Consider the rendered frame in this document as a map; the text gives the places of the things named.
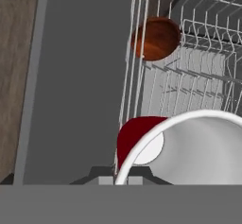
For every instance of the dark red cup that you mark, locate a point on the dark red cup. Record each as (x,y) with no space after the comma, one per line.
(132,134)

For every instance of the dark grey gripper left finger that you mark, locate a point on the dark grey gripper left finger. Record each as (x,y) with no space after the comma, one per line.
(100,174)

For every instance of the white bowl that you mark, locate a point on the white bowl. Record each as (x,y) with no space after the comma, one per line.
(201,152)

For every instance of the grey dishwasher door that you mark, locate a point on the grey dishwasher door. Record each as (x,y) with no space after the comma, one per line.
(82,86)

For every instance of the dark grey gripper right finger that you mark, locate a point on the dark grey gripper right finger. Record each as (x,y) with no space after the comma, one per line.
(148,176)

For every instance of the brown wooden bowl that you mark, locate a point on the brown wooden bowl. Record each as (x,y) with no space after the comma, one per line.
(159,38)

